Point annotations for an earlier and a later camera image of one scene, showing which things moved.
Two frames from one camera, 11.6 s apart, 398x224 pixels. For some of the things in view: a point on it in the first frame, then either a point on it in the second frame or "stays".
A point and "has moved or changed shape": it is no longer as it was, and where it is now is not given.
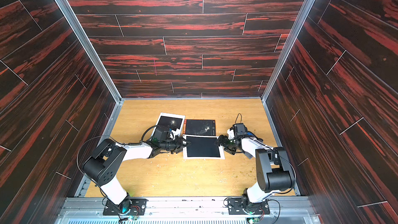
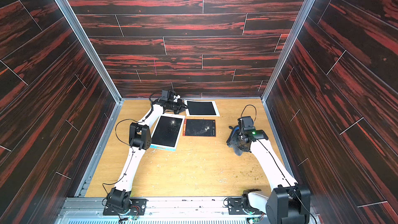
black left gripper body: (171, 145) -> (177, 107)
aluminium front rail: (189, 210) stays
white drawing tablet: (202, 147) -> (201, 108)
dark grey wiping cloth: (249, 155) has moved or changed shape
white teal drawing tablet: (174, 123) stays
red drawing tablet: (199, 127) stays
